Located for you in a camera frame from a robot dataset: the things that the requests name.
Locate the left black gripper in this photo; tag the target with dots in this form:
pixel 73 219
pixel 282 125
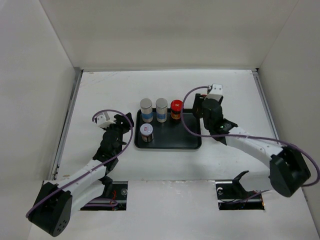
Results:
pixel 124 123

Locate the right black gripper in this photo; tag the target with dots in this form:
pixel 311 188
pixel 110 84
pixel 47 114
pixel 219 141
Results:
pixel 198 100

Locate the small dark spice jar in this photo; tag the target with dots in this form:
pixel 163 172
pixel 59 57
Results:
pixel 147 132

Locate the red lid chili jar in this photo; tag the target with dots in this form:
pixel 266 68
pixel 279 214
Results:
pixel 175 110

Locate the blue label sago bottle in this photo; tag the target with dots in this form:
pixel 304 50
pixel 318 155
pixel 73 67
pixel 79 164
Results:
pixel 161 110
pixel 146 109

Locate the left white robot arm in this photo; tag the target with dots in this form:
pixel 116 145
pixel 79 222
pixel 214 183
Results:
pixel 56 202

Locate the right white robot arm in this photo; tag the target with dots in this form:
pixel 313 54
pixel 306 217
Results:
pixel 288 170

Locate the black rectangular tray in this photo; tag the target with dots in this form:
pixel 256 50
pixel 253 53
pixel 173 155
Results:
pixel 169 135

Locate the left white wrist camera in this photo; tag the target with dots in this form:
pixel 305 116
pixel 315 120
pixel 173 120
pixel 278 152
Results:
pixel 102 119

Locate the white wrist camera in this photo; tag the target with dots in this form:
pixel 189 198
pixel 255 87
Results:
pixel 102 119
pixel 214 91

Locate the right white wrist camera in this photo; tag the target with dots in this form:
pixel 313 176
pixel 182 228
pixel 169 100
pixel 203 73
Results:
pixel 214 91

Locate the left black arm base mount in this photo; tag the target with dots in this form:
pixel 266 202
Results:
pixel 113 197

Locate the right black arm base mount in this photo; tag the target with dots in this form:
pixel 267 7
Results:
pixel 231 195

